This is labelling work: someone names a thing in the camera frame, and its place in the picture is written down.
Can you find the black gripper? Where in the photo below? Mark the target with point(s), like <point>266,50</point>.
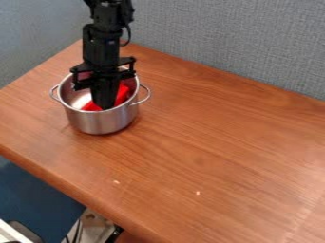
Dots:
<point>103,67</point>

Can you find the red rectangular block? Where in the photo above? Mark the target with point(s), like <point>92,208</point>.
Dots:
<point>122,96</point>

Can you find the stainless steel pot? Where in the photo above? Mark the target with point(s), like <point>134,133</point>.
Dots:
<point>106,121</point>

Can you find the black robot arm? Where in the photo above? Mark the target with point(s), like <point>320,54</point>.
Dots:
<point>111,15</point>

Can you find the white object at corner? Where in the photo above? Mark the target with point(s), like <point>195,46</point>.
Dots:
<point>9,235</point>

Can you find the metal table leg bracket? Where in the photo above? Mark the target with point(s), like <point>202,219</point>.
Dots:
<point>92,229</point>

